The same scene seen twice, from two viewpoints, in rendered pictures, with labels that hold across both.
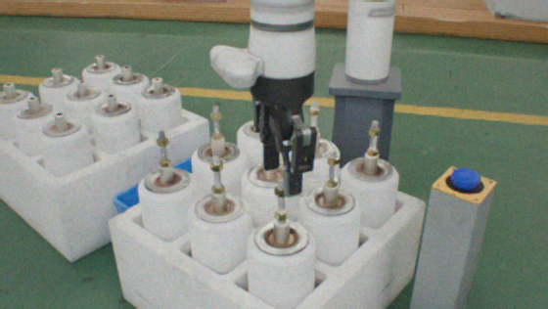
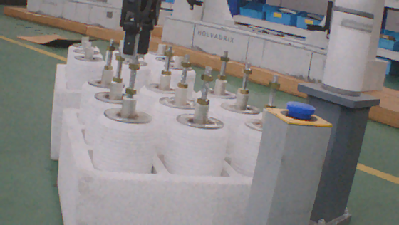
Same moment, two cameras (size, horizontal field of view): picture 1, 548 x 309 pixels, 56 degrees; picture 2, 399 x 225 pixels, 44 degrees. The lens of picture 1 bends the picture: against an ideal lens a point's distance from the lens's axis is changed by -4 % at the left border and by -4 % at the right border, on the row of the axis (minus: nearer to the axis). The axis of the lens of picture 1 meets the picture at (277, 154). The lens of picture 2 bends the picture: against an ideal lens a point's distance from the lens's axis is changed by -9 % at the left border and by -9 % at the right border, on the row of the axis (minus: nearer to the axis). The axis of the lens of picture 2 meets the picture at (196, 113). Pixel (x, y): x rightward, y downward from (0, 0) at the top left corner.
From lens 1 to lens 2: 0.56 m
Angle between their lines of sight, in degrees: 33
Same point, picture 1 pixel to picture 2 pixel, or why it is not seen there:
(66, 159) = (78, 78)
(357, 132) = not seen: hidden behind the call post
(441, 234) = (264, 163)
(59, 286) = (30, 164)
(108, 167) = not seen: hidden behind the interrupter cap
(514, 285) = not seen: outside the picture
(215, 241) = (94, 114)
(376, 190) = (254, 136)
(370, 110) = (328, 116)
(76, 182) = (75, 95)
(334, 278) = (159, 176)
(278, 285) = (102, 146)
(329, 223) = (179, 129)
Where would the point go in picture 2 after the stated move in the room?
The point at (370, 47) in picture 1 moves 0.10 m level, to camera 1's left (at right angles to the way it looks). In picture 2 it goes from (339, 55) to (296, 44)
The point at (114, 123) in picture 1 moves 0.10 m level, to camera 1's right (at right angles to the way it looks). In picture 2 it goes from (125, 70) to (157, 77)
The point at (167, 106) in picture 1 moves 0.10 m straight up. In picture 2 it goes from (176, 77) to (182, 38)
